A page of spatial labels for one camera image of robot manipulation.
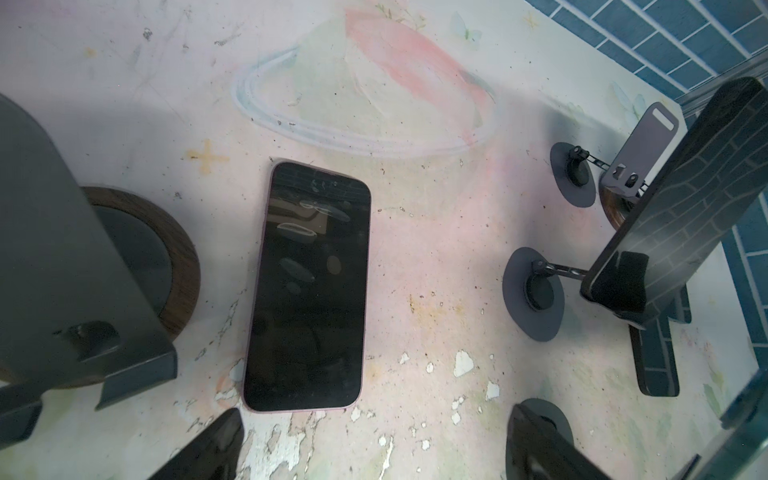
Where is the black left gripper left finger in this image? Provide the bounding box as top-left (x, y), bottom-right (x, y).
top-left (150, 408), bottom-right (245, 480)

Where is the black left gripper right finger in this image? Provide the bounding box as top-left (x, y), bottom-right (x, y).
top-left (505, 403), bottom-right (609, 479)

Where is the grey stand centre right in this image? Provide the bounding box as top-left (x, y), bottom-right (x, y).
top-left (502, 247), bottom-right (587, 342)

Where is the grey stand wooden base left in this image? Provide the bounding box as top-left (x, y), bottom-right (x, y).
top-left (1, 98), bottom-right (201, 447)

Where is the grey stand rear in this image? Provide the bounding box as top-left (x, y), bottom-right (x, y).
top-left (550, 102), bottom-right (680, 208)

